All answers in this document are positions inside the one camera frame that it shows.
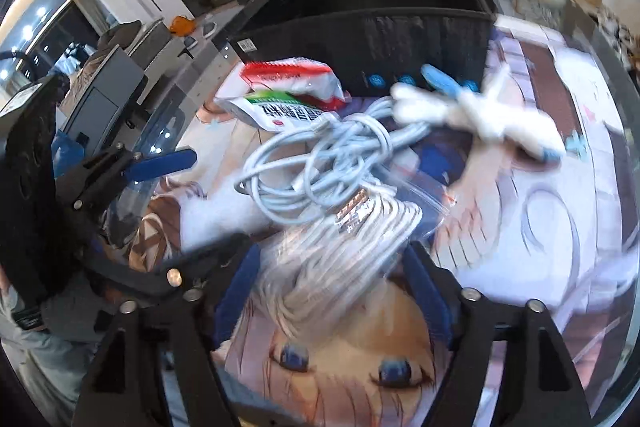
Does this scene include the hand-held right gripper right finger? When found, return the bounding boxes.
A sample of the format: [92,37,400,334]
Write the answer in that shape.
[400,242,593,427]

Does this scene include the white blue plush toy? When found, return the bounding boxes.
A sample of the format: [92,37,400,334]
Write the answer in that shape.
[390,63,568,162]

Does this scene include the grey chair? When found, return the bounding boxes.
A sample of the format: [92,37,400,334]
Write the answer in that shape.
[59,44,151,148]

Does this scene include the black storage box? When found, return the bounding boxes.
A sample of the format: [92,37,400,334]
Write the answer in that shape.
[227,0,497,100]

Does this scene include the red white packet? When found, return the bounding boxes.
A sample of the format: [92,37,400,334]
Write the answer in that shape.
[240,56,353,110]

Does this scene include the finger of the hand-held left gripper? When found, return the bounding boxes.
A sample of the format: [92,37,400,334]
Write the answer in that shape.
[55,146,198,218]
[87,232,248,303]

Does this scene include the orange bag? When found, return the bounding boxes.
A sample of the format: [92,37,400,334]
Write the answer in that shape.
[169,14,196,35]

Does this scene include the white cable bundle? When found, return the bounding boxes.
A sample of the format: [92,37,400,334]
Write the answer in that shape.
[234,96,436,228]

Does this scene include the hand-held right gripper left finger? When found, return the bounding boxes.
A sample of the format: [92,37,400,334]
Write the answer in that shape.
[72,242,266,427]

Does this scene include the green white pouch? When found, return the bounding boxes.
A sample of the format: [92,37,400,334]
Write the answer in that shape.
[215,89,341,132]

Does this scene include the dark cloth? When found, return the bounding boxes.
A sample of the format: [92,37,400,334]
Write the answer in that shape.
[95,19,143,52]

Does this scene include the bagged white cables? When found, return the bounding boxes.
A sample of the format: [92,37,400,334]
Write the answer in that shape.
[260,179,458,308]

